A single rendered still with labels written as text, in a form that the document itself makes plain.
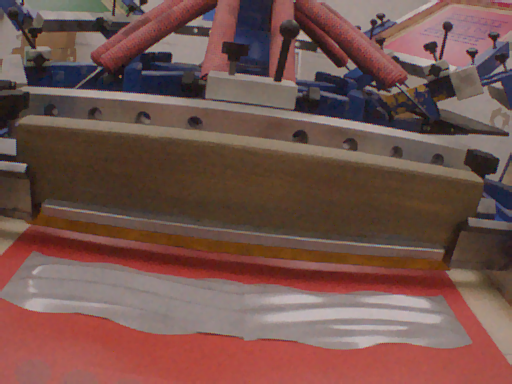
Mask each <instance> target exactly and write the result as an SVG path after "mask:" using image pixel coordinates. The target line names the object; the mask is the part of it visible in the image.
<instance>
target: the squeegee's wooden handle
mask: <svg viewBox="0 0 512 384"><path fill-rule="evenodd" d="M15 132H16V161H17V163H19V164H27V165H28V166H29V169H31V171H32V172H33V182H34V195H35V207H37V208H41V205H42V203H43V202H44V201H45V200H46V199H53V200H60V201H67V202H73V203H80V204H87V205H94V206H101V207H108V208H116V209H124V210H131V211H139V212H147V213H155V214H162V215H170V216H179V217H187V218H195V219H198V220H204V221H213V222H221V223H230V224H238V225H247V226H256V227H265V228H273V229H282V230H289V229H291V230H299V231H307V232H316V233H324V234H333V235H340V236H345V235H349V236H357V237H365V238H372V239H375V238H380V239H388V240H395V241H399V240H402V241H409V242H424V243H430V244H435V243H437V244H440V245H441V246H442V248H444V249H445V252H444V254H449V252H450V249H451V246H452V242H453V239H454V236H455V234H456V232H457V227H458V225H459V224H460V223H461V222H463V221H464V220H465V219H466V218H468V217H469V218H475V216H476V212H477V209H478V208H479V202H480V201H481V195H482V194H483V191H484V190H483V180H482V178H481V177H479V176H478V175H476V174H474V172H469V171H464V170H458V169H452V168H446V167H441V166H435V165H429V164H423V163H418V162H415V161H411V160H404V159H397V158H391V157H385V156H378V155H371V154H364V153H358V152H351V151H349V150H343V149H337V148H329V147H322V146H315V145H307V144H300V143H292V142H286V141H278V140H270V139H263V138H255V137H247V136H240V135H232V134H226V133H218V132H210V131H204V132H203V131H196V130H188V129H182V128H174V127H172V128H168V127H160V126H153V125H149V126H147V125H140V124H133V123H130V124H127V123H120V122H108V121H95V120H89V119H88V120H84V119H77V118H76V119H71V118H66V117H65V118H60V117H49V116H39V115H36V116H33V115H28V116H26V117H24V118H22V119H20V121H19V123H18V124H17V126H16V130H15Z"/></svg>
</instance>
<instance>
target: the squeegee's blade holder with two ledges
mask: <svg viewBox="0 0 512 384"><path fill-rule="evenodd" d="M41 209H42V215H43V216H47V217H54V218H60V219H67V220H74V221H82V222H89V223H96V224H103V225H106V226H111V227H119V228H127V229H134V230H142V231H151V232H159V233H163V234H167V235H175V236H184V237H193V238H201V239H210V240H219V241H227V242H236V243H245V244H254V245H264V246H273V247H282V248H290V249H299V250H308V251H313V250H316V251H325V252H333V253H342V254H346V253H350V254H358V255H366V256H369V255H374V256H382V257H389V256H390V257H397V258H412V259H426V260H442V259H443V256H444V252H445V249H444V248H442V246H441V245H440V244H437V243H435V244H430V243H424V242H409V241H402V240H399V241H395V240H388V239H380V238H375V239H372V238H365V237H357V236H349V235H345V236H340V235H333V234H324V233H316V232H307V231H299V230H291V229H289V230H282V229H273V228H265V227H256V226H247V225H238V224H230V223H221V222H213V221H204V220H198V219H195V218H187V217H179V216H170V215H162V214H155V213H147V212H139V211H131V210H124V209H116V208H108V207H101V206H94V205H87V204H80V203H73V202H67V201H60V200H53V199H46V200H45V201H44V202H43V203H42V205H41Z"/></svg>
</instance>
